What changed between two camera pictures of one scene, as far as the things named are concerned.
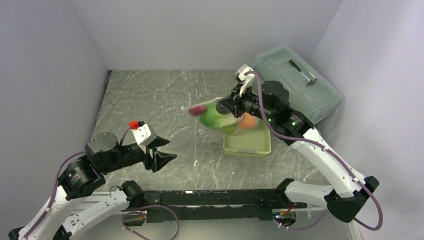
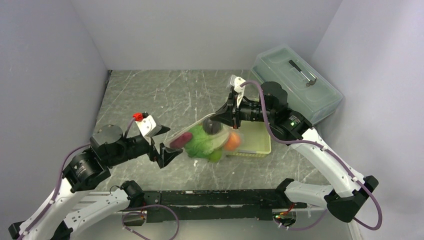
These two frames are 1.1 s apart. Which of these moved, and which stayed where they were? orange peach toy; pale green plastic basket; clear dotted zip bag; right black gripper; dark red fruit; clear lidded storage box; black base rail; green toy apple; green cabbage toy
Moved: green toy apple; orange peach toy; clear dotted zip bag; dark red fruit; green cabbage toy
Stayed: pale green plastic basket; black base rail; clear lidded storage box; right black gripper
